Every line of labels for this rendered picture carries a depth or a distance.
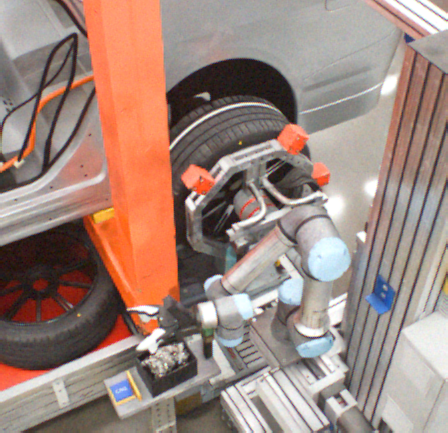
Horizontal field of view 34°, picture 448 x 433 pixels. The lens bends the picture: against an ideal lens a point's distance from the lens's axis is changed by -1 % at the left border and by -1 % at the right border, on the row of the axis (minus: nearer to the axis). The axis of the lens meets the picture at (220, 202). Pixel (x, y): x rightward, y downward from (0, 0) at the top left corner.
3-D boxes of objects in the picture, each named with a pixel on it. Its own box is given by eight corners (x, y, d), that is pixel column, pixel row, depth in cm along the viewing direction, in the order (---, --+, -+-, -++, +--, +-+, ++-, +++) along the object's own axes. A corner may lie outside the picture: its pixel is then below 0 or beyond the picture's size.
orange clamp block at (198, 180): (207, 170, 276) (191, 163, 269) (216, 183, 271) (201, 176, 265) (195, 183, 278) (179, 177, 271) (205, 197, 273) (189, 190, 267)
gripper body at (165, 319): (162, 348, 210) (203, 338, 213) (160, 328, 205) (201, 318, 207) (157, 328, 216) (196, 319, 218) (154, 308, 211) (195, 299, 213)
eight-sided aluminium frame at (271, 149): (298, 219, 325) (309, 125, 285) (306, 229, 321) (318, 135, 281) (187, 264, 307) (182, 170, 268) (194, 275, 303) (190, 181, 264)
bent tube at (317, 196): (295, 168, 289) (298, 148, 282) (322, 199, 278) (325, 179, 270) (257, 183, 284) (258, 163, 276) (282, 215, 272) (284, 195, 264)
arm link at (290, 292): (304, 293, 255) (307, 269, 245) (318, 324, 246) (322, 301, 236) (271, 301, 253) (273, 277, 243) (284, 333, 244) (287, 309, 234)
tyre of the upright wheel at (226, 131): (133, 130, 279) (156, 239, 328) (159, 168, 264) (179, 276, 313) (283, 70, 296) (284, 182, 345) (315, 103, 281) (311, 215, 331)
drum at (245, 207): (260, 203, 304) (261, 178, 294) (287, 237, 291) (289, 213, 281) (230, 214, 299) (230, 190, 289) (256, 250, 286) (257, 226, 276)
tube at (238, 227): (252, 185, 283) (252, 165, 275) (277, 217, 271) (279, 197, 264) (211, 200, 277) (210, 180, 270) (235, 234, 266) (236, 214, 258)
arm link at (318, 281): (316, 321, 247) (335, 210, 207) (333, 358, 237) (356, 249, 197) (283, 329, 244) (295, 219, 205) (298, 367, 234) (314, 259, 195)
